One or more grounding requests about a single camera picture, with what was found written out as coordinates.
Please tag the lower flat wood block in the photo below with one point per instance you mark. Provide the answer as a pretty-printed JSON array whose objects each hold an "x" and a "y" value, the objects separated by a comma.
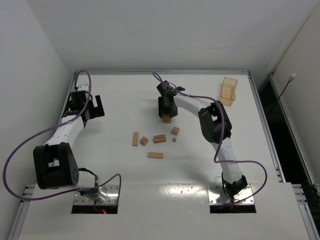
[{"x": 155, "y": 155}]

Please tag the right small wood block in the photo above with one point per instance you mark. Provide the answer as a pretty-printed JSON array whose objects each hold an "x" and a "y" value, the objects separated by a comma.
[{"x": 175, "y": 131}]

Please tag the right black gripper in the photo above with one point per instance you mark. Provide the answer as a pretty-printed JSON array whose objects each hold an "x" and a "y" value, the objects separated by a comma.
[{"x": 167, "y": 111}]

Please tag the tilted small wood block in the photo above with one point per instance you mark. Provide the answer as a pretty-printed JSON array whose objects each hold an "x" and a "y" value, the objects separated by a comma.
[{"x": 144, "y": 141}]

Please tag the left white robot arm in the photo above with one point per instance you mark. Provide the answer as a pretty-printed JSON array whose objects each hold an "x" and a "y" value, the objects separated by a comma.
[{"x": 54, "y": 162}]

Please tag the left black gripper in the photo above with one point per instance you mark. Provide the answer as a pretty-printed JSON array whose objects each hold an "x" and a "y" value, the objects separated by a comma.
[{"x": 92, "y": 110}]

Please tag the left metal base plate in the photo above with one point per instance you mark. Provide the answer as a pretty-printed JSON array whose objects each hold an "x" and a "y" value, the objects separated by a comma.
[{"x": 106, "y": 195}]

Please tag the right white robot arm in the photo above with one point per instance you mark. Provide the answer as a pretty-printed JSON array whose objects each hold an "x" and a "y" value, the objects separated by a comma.
[{"x": 215, "y": 126}]

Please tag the dark striped wood block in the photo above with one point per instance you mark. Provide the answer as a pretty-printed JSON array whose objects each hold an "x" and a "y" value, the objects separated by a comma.
[{"x": 159, "y": 138}]

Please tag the printed light wood block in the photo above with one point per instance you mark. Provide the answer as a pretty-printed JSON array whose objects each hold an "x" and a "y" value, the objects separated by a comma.
[{"x": 165, "y": 119}]

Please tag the clear amber plastic box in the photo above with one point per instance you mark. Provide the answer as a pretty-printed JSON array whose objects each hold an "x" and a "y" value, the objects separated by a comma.
[{"x": 228, "y": 91}]

